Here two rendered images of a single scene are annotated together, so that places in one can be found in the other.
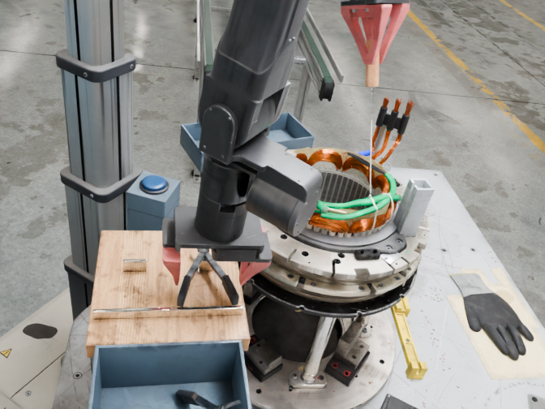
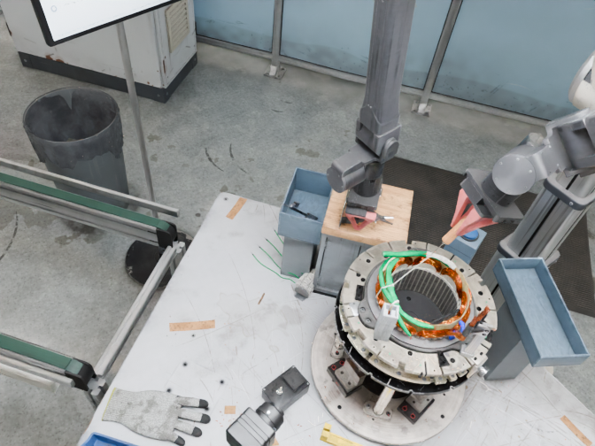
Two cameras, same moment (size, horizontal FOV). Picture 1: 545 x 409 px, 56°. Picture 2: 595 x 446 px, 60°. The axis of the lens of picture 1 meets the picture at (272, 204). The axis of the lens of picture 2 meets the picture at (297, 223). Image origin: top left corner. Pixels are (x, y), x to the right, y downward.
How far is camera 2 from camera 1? 1.08 m
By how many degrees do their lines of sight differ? 76
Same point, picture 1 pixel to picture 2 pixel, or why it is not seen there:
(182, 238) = not seen: hidden behind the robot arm
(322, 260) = (360, 266)
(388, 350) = (347, 419)
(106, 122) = (533, 212)
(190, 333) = (332, 206)
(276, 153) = (359, 157)
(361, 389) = (322, 378)
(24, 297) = not seen: hidden behind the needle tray
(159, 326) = (340, 196)
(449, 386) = not seen: outside the picture
